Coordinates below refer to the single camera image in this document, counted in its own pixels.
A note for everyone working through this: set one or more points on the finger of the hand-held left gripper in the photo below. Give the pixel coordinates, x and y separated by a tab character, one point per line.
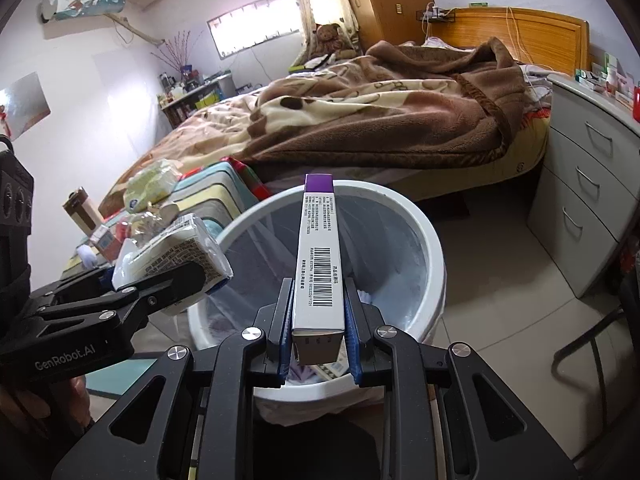
75	287
165	285

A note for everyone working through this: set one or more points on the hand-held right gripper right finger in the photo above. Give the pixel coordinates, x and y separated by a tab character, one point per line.
352	355

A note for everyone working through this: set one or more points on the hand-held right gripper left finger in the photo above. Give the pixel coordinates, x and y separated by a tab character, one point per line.
285	355

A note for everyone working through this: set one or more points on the white blue medicine box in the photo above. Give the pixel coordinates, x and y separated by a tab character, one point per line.
175	250

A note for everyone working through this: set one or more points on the purple white medicine box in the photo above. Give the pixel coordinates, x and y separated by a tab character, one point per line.
317	270

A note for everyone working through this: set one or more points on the white round trash bin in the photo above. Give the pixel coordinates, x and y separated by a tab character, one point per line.
430	280

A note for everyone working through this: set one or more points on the person's left hand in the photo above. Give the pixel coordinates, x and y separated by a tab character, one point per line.
25	410

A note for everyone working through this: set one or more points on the white ribbed plastic bottle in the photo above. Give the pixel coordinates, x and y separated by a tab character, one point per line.
89	256

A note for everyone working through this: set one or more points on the small red white carton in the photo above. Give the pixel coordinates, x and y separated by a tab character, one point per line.
106	244

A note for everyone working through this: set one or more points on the clear bottle red label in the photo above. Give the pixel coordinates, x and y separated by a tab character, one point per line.
150	220

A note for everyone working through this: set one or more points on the brown cream thermos cup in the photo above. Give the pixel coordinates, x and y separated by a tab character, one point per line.
82	212

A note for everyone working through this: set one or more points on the green tissue pack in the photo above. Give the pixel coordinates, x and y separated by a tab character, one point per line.
150	182

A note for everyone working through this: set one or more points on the red hanging ornament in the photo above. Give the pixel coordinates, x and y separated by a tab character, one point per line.
4	115

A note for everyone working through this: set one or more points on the translucent bin liner bag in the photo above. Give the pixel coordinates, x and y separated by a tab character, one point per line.
395	240

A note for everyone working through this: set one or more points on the red plaid cloth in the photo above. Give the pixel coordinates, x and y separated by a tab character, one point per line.
255	185

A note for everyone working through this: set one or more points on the cluttered small desk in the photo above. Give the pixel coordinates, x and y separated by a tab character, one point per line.
200	102

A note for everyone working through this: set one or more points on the group of small bottles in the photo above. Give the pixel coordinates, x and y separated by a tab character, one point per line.
182	82

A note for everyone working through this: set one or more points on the grey cylindrical bin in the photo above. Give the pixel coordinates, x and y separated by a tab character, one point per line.
225	87

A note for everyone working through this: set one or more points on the white wrapped pipe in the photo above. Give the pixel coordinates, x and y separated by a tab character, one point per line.
135	30

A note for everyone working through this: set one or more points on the covered air conditioner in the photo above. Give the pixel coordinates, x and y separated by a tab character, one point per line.
80	2

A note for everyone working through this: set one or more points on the purple branch decoration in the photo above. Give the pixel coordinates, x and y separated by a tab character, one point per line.
175	52

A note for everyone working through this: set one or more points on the brown patterned blanket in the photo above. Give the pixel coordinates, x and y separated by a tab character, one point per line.
375	110

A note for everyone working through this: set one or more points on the dark metal chair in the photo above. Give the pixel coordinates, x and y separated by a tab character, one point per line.
603	400

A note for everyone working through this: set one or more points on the barred window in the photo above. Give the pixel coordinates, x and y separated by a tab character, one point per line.
250	30

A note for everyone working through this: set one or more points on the grey drawer nightstand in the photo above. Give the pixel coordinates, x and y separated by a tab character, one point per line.
575	185

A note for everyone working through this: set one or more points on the brown teddy bear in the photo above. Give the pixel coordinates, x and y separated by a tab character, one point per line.
330	37

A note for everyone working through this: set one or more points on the white pink cloth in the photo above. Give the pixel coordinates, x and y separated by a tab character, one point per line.
445	44

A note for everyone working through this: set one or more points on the wooden wardrobe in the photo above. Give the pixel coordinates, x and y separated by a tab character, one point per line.
385	0

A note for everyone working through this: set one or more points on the wooden bed headboard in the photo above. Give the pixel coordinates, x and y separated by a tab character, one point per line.
540	35

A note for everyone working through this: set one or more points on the group of small boxes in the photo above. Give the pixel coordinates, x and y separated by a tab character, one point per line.
615	80

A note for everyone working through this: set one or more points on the silver wall mirror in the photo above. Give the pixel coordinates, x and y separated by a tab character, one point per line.
27	105

